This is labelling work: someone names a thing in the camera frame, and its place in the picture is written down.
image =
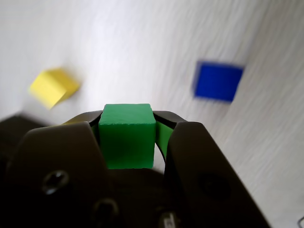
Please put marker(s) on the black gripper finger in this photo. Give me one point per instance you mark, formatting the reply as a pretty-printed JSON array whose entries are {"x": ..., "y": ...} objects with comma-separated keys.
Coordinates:
[
  {"x": 61, "y": 154},
  {"x": 197, "y": 161}
]

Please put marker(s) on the green cube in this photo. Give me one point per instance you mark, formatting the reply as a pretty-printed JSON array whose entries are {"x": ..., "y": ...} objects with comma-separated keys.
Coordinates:
[{"x": 126, "y": 142}]

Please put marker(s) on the blue cube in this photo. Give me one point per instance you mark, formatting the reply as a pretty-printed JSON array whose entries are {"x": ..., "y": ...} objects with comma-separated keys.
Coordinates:
[{"x": 217, "y": 80}]

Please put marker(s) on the yellow cube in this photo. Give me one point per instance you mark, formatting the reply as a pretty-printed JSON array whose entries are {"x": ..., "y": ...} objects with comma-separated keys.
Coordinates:
[{"x": 52, "y": 88}]

